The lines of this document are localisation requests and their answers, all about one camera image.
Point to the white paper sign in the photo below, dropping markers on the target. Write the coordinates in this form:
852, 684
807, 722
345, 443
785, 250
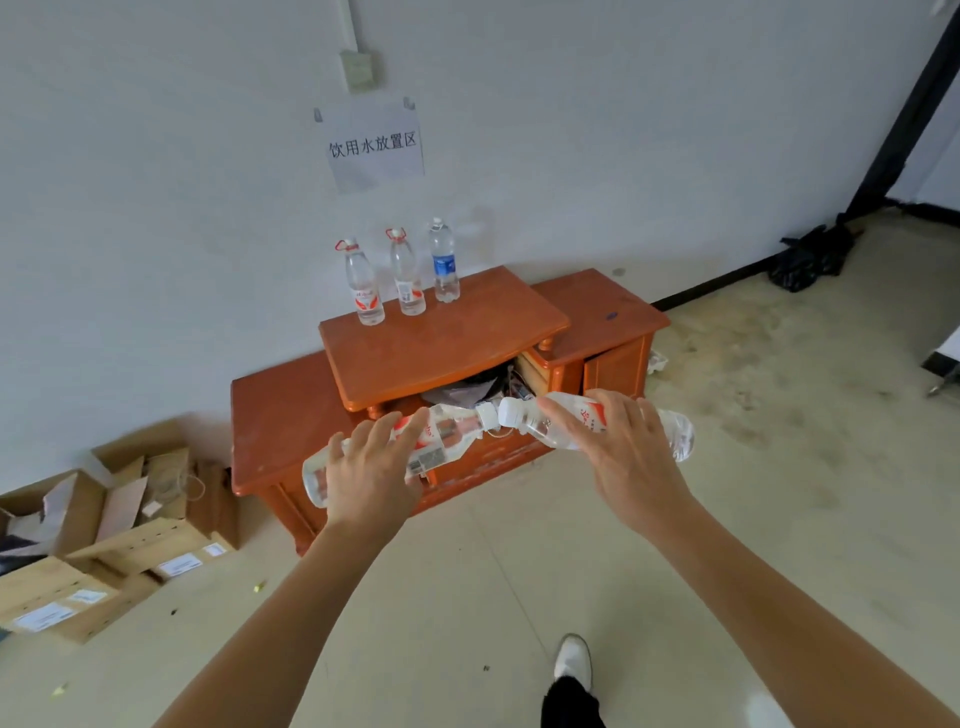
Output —
375, 169

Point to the white board with metal frame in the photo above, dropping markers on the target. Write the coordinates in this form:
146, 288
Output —
941, 360

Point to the orange wooden cabinet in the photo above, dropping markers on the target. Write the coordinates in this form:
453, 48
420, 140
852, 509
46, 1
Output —
450, 337

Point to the person's white shoe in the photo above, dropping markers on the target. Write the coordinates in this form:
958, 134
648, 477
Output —
574, 660

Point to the person's left forearm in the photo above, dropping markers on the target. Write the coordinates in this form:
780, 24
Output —
285, 637

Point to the person's right forearm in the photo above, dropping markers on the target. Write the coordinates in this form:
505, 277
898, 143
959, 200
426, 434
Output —
787, 622

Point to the white plastic bag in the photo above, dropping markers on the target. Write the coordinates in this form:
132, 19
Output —
656, 362

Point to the person's black trousers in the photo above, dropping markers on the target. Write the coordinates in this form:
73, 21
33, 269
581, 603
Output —
570, 705

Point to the black plastic bag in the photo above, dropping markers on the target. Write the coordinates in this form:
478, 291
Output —
810, 259

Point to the pile of white papers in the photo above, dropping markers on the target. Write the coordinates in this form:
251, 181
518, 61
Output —
469, 390

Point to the person's right hand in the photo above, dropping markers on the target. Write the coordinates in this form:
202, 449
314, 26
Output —
637, 472

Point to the blue-label Aquafina bottle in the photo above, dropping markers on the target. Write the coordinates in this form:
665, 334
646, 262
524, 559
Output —
445, 270

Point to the white wall switch plate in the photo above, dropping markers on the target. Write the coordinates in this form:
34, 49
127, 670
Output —
358, 71

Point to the black door frame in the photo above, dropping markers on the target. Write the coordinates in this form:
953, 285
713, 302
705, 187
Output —
900, 127

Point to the open cardboard box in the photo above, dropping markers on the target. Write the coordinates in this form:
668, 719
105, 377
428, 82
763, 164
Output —
82, 510
169, 465

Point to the person's left hand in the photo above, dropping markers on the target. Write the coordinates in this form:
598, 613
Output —
367, 487

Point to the small white-capped water bottle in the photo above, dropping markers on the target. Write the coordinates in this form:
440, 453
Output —
679, 439
450, 431

